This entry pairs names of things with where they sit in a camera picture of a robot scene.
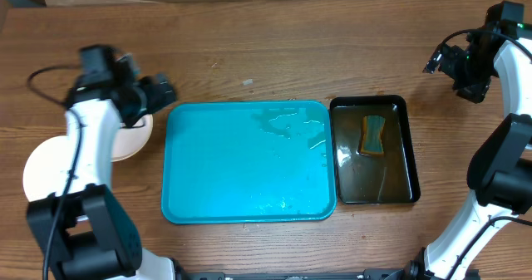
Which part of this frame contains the white plate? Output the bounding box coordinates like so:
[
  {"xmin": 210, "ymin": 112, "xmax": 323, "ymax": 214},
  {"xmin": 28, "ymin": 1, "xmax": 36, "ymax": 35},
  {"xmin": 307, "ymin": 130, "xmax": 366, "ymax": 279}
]
[
  {"xmin": 22, "ymin": 135, "xmax": 72, "ymax": 202},
  {"xmin": 111, "ymin": 115, "xmax": 154, "ymax": 162}
]

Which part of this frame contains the green yellow sponge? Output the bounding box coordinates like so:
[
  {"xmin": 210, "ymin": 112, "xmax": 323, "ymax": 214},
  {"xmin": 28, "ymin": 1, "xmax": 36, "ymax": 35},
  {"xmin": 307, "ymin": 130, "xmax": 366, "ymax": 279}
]
[{"xmin": 359, "ymin": 115, "xmax": 386, "ymax": 156}]

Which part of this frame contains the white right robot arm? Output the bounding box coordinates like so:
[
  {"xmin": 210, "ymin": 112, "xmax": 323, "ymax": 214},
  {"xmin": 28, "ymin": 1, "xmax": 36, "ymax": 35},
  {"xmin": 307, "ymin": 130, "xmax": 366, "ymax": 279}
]
[{"xmin": 390, "ymin": 1, "xmax": 531, "ymax": 279}]

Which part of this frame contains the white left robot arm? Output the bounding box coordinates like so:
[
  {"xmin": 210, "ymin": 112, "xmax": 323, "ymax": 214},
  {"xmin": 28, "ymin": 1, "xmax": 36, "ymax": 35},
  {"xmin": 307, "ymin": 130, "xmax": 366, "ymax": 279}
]
[{"xmin": 26, "ymin": 44, "xmax": 188, "ymax": 279}]

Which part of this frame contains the black water tray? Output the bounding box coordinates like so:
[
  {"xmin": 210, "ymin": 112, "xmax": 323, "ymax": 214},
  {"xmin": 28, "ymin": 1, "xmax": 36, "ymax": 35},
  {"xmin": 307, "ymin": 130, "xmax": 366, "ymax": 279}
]
[{"xmin": 329, "ymin": 95, "xmax": 421, "ymax": 204}]

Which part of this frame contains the blue plastic tray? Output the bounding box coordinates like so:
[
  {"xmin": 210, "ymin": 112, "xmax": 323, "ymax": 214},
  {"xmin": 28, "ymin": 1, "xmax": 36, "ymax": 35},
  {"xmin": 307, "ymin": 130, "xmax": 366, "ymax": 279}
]
[{"xmin": 161, "ymin": 101, "xmax": 337, "ymax": 224}]

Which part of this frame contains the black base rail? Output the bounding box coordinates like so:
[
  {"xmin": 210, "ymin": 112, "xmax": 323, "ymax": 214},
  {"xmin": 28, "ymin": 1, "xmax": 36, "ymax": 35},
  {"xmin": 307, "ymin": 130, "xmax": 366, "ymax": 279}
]
[{"xmin": 186, "ymin": 268, "xmax": 481, "ymax": 280}]

